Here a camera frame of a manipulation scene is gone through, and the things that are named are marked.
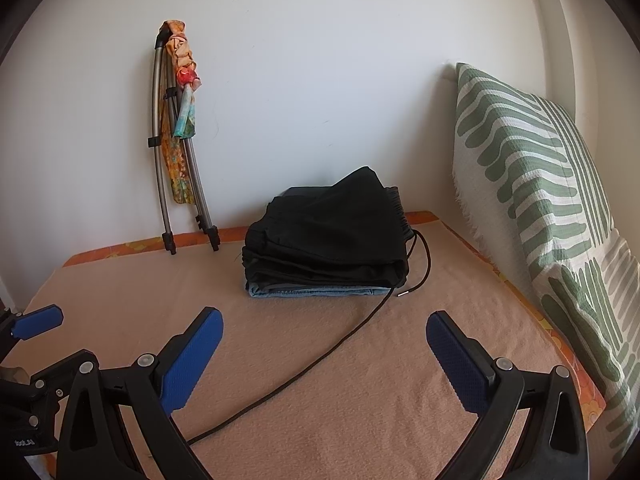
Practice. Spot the black pants with yellow print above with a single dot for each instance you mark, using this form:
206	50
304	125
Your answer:
325	230

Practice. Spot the colourful knotted scarf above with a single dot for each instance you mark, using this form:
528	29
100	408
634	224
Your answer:
182	125

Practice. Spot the pink blanket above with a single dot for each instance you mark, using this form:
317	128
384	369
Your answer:
350	410

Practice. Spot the folded grey pants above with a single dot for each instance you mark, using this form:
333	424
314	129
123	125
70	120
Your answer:
305	192

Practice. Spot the grey folded tripod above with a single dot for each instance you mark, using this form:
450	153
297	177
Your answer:
167	220

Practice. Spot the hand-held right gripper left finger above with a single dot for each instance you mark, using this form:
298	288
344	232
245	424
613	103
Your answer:
192	360

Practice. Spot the green and white patterned pillow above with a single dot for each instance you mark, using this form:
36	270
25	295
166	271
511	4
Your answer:
525	185

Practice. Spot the bed with pink cover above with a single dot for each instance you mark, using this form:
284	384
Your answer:
590	400

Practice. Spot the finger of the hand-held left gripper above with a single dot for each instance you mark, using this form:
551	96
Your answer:
37	322
57	372

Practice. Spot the folded blue jeans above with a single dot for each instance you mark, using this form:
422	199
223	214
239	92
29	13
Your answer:
310	291

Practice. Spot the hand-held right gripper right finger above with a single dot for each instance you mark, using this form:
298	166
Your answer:
455	360

